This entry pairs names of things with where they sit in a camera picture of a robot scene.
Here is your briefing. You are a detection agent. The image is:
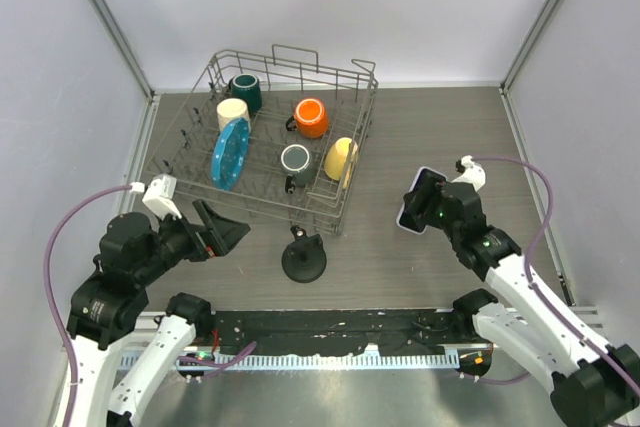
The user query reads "black phone stand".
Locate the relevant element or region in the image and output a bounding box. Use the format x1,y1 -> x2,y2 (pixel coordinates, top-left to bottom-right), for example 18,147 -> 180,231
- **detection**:
281,225 -> 327,283

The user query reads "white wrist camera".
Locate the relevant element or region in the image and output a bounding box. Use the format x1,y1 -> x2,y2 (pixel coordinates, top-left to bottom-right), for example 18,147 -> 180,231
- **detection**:
142,174 -> 182,220
451,155 -> 486,192

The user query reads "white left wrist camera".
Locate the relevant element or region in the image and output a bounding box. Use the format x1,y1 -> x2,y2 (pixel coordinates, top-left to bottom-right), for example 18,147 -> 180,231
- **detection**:
142,174 -> 182,220

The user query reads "blue polka dot plate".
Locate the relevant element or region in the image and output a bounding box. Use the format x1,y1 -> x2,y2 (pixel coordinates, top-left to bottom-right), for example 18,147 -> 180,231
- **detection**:
211,117 -> 250,191

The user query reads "orange mug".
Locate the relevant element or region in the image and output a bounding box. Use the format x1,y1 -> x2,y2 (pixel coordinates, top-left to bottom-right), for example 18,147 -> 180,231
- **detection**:
285,98 -> 329,139

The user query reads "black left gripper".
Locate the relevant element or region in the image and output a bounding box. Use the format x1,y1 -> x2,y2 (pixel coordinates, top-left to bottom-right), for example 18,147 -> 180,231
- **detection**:
136,196 -> 250,283

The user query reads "yellow mug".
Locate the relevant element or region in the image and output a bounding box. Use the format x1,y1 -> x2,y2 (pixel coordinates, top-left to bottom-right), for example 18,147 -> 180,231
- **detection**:
324,137 -> 358,181

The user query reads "black front mounting rail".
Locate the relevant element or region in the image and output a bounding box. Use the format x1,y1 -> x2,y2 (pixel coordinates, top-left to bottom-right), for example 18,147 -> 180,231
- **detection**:
214,309 -> 486,357

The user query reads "grey mug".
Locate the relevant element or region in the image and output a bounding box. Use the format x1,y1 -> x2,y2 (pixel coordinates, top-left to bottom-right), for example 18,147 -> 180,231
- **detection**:
280,144 -> 317,194

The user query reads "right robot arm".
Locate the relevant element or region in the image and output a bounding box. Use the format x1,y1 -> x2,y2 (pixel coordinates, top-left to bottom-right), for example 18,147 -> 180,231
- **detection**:
398,169 -> 639,426

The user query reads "white slotted cable duct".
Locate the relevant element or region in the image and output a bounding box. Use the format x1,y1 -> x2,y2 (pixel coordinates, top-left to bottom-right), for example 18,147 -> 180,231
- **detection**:
119,346 -> 459,372

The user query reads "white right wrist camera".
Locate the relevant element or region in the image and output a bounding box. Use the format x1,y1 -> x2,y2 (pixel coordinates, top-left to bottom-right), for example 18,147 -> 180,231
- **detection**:
451,155 -> 486,192

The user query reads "lilac smartphone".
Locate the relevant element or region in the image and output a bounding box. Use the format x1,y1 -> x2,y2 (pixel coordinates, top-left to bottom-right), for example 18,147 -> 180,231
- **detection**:
396,166 -> 447,235

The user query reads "dark green mug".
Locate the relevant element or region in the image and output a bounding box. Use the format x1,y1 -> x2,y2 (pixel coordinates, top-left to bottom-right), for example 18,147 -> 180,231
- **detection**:
229,73 -> 262,116

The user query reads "cream white mug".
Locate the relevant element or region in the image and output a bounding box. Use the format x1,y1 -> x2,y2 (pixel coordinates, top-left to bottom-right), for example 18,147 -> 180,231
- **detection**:
216,98 -> 251,132

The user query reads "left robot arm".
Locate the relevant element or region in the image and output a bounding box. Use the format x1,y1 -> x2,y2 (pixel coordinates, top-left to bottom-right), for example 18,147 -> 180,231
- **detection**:
55,200 -> 250,426

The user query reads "grey wire dish rack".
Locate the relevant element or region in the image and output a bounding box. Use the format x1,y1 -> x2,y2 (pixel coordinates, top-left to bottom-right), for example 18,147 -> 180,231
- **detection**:
143,44 -> 378,234

